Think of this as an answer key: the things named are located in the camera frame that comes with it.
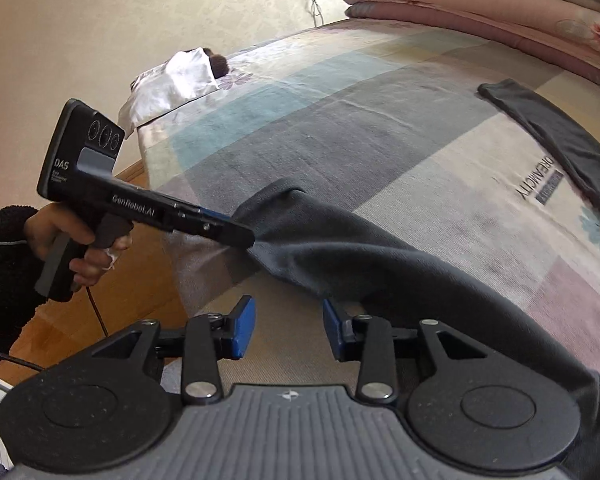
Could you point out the pink floral quilt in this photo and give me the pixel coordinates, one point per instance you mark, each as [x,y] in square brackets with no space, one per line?
[480,15]

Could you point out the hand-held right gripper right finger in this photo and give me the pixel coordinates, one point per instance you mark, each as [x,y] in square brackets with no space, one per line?
[333,330]

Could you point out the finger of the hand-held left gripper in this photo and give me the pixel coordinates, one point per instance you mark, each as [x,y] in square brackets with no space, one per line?
[215,230]
[215,214]

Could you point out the person's left hand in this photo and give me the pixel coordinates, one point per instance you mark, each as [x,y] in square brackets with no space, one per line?
[45,230]

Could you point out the dark grey pants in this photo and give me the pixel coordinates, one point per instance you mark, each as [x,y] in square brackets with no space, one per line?
[380,270]

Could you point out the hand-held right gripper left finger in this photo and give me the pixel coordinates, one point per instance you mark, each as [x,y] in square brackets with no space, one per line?
[245,327]

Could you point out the white cloth bundle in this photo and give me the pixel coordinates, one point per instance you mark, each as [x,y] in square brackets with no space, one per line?
[170,85]

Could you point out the dark brown fuzzy item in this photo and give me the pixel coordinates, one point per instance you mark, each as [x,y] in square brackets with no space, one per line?
[219,64]

